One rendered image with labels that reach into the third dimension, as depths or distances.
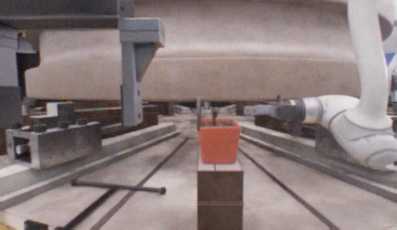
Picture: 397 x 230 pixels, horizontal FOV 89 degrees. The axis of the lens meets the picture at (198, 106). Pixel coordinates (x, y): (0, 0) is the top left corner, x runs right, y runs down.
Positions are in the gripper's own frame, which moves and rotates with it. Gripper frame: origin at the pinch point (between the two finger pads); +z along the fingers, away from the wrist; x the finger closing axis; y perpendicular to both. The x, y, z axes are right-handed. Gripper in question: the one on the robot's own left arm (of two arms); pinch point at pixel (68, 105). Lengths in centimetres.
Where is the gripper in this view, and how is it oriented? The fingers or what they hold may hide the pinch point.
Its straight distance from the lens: 25.0
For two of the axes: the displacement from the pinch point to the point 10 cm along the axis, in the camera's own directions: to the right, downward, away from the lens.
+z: 0.1, 10.0, 0.8
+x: -10.0, 0.1, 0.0
